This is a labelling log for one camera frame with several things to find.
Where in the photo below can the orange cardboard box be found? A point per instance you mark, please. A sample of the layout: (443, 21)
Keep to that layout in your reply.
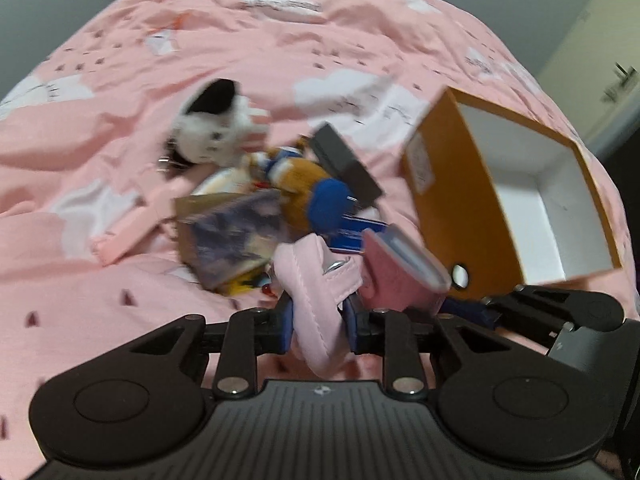
(503, 200)

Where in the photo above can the yellow toy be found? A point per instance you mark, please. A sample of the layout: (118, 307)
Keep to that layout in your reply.
(256, 279)

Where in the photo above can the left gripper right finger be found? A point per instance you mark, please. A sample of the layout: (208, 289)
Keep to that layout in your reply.
(357, 327)

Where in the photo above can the pink patterned bedsheet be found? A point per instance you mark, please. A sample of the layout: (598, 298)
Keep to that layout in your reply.
(135, 371)

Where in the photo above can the blue card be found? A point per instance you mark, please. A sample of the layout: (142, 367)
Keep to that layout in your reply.
(347, 237)

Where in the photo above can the dark grey small box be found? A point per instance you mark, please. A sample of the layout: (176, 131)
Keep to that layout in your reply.
(340, 162)

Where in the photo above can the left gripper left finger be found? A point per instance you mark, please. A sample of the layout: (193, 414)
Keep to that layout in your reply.
(284, 325)

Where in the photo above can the white illustrated card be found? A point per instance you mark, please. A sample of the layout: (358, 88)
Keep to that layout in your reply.
(228, 180)

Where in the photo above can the cupboard door with handle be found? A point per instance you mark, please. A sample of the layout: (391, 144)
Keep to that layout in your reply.
(594, 74)

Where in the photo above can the pink card wallet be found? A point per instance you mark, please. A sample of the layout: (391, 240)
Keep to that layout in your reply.
(398, 274)

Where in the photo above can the purple photo card box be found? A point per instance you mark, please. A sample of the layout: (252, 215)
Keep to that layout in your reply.
(224, 235)

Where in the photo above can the pink fabric pouch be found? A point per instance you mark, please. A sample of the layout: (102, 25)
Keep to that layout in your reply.
(318, 282)

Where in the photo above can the brown blue plush toy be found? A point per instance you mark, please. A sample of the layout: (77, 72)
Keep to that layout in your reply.
(311, 200)

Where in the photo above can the white black plush keychain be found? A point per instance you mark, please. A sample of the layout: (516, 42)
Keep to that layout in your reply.
(217, 125)

